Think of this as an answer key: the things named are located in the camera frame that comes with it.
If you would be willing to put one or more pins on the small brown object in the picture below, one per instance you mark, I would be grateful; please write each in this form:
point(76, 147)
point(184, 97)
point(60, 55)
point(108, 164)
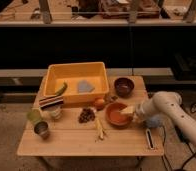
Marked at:
point(111, 99)

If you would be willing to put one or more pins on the wooden folding table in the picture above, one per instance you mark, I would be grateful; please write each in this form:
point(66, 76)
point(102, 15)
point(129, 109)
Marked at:
point(69, 138)

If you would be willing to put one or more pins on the metal cup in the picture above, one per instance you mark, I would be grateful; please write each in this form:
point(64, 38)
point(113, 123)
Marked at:
point(41, 129)

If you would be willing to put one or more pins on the dark brown bowl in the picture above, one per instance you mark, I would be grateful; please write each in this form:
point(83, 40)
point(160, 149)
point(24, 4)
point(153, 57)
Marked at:
point(123, 87)

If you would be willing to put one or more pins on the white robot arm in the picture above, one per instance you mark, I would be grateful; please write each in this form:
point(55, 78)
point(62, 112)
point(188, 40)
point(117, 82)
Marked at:
point(169, 104)

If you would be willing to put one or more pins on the orange fruit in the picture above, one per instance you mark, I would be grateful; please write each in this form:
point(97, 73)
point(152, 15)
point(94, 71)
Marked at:
point(99, 103)

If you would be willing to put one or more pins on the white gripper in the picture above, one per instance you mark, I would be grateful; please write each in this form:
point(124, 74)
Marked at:
point(140, 112)

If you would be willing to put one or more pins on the bunch of dark grapes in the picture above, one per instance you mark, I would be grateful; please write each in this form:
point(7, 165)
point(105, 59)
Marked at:
point(86, 115)

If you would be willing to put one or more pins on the blue-grey cloth piece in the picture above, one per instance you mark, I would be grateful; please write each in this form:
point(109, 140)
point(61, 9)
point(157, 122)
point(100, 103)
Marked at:
point(84, 86)

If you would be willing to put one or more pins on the orange-red bowl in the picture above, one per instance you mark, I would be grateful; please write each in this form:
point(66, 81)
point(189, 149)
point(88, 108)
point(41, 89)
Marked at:
point(114, 117)

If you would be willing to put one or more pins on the blue sponge brush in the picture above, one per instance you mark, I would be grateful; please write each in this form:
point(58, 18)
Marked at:
point(154, 122)

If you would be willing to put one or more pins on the green cup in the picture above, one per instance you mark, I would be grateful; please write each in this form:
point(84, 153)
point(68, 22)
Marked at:
point(34, 116)

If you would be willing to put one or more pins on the yellow plastic tray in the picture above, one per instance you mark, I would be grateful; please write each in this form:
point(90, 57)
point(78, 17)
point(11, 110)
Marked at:
point(72, 74)

